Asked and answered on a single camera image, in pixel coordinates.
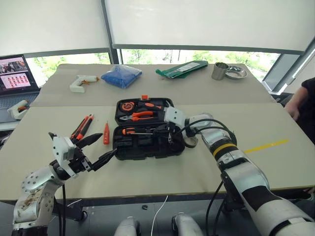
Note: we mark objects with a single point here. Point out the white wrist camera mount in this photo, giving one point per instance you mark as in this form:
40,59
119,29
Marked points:
60,150
174,115

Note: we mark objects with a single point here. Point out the small black floor object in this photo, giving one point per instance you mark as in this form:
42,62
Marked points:
144,207

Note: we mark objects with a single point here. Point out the steel cup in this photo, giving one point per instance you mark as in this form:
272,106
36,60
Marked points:
219,72

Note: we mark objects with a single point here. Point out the orange black tape measure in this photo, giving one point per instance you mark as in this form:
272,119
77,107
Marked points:
127,107

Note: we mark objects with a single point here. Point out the white glue gun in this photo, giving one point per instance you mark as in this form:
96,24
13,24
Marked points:
77,86
17,110

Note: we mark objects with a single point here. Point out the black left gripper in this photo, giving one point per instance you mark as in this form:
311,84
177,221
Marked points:
79,164

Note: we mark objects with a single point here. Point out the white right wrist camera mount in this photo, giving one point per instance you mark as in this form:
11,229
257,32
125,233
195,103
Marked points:
174,115

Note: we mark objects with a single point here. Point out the grey window pillar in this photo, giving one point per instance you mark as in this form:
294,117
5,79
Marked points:
113,46

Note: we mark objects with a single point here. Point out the steel round dish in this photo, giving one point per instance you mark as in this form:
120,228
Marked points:
237,73

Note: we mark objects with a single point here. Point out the long orange black screwdriver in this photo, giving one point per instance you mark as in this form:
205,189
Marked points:
129,131

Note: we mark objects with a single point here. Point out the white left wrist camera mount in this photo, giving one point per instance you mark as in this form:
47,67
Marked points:
60,150

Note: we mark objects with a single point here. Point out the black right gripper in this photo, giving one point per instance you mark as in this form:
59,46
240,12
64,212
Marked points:
164,130

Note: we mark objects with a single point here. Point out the short orange black screwdriver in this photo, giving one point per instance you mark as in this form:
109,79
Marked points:
150,105

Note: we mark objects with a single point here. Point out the open laptop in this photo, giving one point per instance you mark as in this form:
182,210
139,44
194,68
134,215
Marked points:
14,78

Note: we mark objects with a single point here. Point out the black plastic tool case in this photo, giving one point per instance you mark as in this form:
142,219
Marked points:
147,153

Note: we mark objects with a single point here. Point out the grey slanted window frame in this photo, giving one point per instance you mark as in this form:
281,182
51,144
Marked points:
283,71

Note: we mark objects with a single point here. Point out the blue bead bag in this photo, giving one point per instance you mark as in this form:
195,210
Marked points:
121,76

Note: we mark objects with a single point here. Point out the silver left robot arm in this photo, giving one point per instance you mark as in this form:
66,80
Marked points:
37,182

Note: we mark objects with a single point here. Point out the wide white roller blind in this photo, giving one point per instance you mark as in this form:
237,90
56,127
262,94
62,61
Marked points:
209,22

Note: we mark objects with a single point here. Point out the grey rounded shape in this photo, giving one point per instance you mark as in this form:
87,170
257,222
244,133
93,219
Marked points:
187,226
127,227

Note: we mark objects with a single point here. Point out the green flat package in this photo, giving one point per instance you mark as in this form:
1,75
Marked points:
182,70

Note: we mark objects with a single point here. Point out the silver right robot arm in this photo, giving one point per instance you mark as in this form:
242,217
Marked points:
246,167

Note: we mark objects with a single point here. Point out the orange tester pen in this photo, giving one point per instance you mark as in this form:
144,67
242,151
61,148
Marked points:
106,135

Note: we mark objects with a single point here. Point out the person's bare forearm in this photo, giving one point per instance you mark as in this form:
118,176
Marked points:
292,108

